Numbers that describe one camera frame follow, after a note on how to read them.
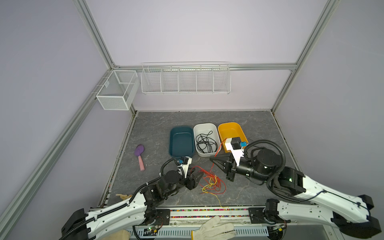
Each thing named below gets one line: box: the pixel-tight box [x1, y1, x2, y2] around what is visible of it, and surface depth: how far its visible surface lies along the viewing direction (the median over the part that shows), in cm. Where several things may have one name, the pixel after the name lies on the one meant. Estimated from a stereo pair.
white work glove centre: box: [191, 216, 237, 240], surface depth 71 cm
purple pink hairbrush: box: [135, 144, 145, 171], surface depth 96 cm
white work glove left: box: [102, 229, 131, 240], surface depth 70 cm
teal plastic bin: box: [169, 125, 195, 159], surface depth 104 cm
